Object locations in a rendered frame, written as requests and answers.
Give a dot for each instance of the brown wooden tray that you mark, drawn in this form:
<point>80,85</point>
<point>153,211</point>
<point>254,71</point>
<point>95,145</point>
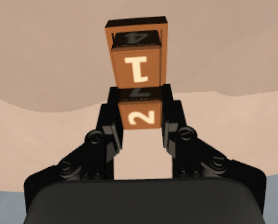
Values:
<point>158,23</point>

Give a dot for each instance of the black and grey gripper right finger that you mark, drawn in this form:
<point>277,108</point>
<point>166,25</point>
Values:
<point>189,152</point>

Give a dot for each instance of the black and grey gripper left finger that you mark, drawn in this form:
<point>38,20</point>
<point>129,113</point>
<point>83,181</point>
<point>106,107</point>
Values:
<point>100,144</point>

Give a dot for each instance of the orange number cube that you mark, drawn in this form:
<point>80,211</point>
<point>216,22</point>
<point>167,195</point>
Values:
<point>137,59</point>
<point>140,108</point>

